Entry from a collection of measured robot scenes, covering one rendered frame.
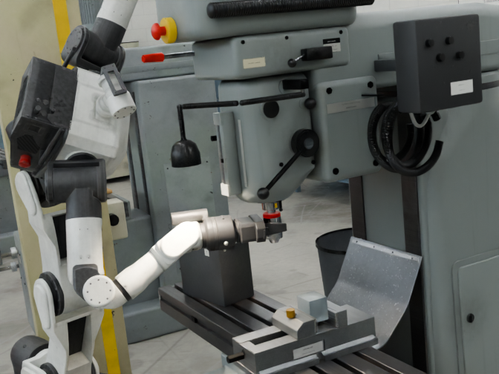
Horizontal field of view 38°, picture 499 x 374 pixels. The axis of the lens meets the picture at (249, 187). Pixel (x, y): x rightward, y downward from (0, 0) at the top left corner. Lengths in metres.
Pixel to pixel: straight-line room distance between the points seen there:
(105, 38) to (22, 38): 1.33
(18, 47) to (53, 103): 1.48
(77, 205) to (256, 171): 0.45
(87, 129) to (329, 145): 0.63
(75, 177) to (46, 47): 1.64
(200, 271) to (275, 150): 0.64
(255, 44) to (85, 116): 0.52
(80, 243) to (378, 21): 0.94
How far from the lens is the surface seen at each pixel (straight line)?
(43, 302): 2.35
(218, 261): 2.21
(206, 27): 1.69
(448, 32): 1.77
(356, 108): 1.91
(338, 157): 1.88
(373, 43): 1.95
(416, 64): 1.70
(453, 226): 2.08
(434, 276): 2.08
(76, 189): 1.88
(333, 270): 3.86
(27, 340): 2.79
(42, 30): 3.46
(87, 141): 1.95
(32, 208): 2.28
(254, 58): 1.74
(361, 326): 1.89
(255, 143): 1.79
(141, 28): 11.42
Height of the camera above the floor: 1.71
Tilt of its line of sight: 11 degrees down
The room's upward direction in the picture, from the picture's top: 6 degrees counter-clockwise
